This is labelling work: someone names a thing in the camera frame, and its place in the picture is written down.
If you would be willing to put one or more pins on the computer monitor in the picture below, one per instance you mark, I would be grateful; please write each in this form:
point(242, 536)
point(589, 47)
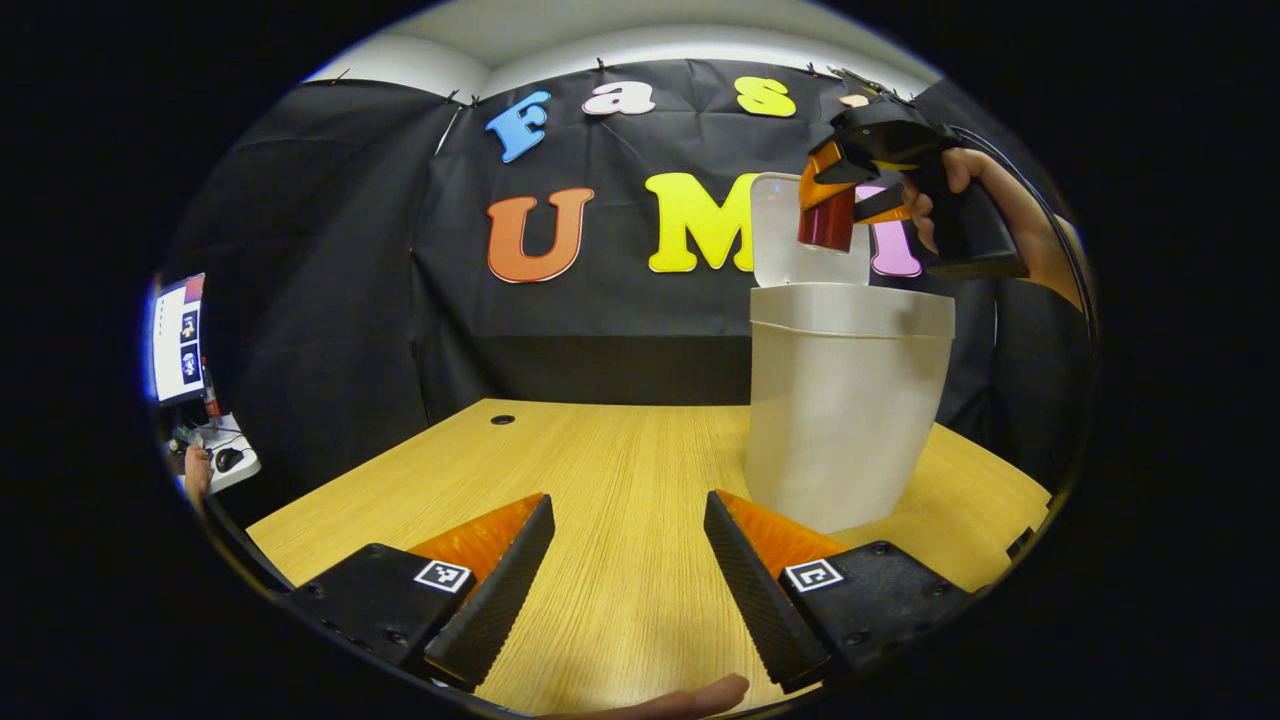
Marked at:
point(178, 340)

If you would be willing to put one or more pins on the red pop can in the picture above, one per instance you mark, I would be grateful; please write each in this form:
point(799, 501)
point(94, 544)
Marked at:
point(825, 225)

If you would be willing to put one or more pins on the wooden desktop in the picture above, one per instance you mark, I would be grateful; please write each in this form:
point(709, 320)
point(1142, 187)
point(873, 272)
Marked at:
point(620, 470)

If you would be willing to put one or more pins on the white side desk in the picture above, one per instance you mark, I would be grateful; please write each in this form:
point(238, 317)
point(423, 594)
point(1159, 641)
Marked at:
point(245, 475)

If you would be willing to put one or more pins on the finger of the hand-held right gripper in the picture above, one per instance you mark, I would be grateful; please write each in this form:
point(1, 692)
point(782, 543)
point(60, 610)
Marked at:
point(880, 203)
point(850, 170)

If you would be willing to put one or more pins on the black backdrop cloth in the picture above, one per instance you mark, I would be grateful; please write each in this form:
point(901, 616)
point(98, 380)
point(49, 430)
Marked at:
point(330, 250)

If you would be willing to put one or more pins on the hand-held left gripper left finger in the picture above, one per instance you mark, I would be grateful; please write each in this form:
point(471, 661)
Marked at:
point(500, 600)

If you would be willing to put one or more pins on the black computer mouse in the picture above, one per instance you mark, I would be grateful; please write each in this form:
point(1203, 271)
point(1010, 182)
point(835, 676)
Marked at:
point(229, 460)

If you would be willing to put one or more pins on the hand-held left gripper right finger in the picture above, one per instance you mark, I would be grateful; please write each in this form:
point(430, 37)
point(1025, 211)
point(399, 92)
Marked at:
point(760, 600)

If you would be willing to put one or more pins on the white desktop garbage bin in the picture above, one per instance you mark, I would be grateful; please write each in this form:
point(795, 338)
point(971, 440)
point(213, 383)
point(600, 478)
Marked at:
point(845, 400)

